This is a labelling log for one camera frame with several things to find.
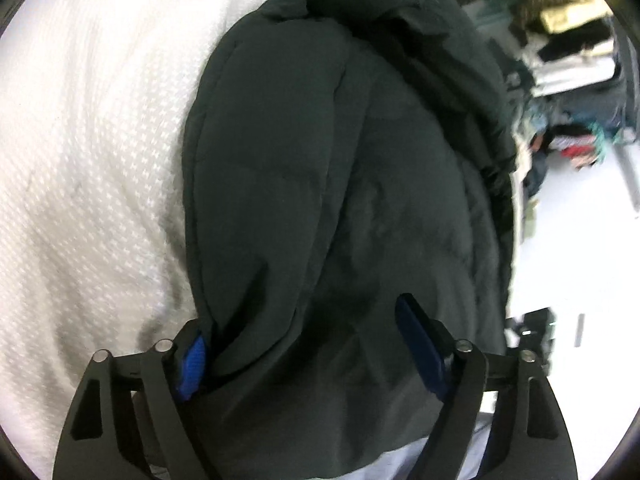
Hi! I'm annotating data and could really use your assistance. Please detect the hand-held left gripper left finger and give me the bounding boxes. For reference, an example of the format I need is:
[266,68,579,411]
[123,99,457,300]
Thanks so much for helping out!
[52,320,221,480]

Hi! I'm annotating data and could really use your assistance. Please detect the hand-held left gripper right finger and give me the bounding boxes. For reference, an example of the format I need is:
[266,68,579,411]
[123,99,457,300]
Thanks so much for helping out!
[395,294,578,480]

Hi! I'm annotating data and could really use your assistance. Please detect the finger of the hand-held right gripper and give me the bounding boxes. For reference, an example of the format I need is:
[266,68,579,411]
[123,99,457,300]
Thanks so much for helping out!
[505,308,557,376]

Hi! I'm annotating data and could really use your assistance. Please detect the black puffer jacket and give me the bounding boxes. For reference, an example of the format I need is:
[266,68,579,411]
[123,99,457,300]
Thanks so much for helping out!
[182,0,519,480]

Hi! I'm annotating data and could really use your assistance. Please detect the pile of clothes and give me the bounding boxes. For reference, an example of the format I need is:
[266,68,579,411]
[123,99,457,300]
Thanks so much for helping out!
[502,50,557,202]

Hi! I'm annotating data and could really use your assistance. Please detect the person's blue jeans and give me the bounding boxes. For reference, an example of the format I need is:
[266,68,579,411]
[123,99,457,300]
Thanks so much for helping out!
[350,410,497,480]

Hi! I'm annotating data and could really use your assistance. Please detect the small hanging garments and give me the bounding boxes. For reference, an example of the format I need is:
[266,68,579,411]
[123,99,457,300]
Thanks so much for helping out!
[550,132,603,171]

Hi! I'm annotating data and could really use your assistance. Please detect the green sock hanger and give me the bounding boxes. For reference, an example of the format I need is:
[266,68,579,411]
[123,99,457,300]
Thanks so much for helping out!
[585,119,637,162]

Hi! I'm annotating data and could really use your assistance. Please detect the bed with light sheet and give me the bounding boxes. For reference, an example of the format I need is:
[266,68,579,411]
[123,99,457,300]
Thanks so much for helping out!
[0,0,312,480]

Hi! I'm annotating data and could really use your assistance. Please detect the yellow fleece jacket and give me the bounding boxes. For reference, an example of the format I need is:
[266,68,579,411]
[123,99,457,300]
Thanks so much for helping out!
[539,0,614,34]

